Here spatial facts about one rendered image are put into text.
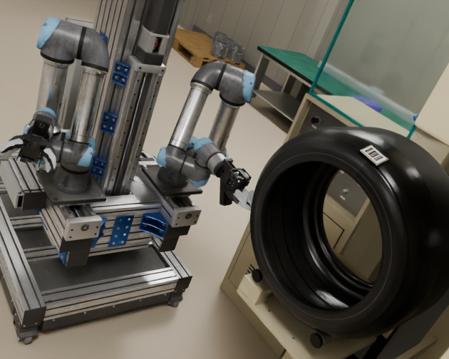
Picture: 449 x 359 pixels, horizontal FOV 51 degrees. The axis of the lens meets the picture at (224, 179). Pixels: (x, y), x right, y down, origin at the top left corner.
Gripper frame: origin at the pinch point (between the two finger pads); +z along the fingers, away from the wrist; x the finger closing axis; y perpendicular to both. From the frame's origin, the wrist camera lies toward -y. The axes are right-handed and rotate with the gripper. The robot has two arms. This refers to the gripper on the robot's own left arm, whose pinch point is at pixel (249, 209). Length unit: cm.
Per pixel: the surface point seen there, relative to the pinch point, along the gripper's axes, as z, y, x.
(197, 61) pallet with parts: -392, -142, 295
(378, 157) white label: 32, 50, -10
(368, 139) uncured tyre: 25, 50, -7
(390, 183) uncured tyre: 38, 47, -11
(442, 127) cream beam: 48, 71, -34
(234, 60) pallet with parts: -389, -133, 357
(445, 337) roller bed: 68, 9, 22
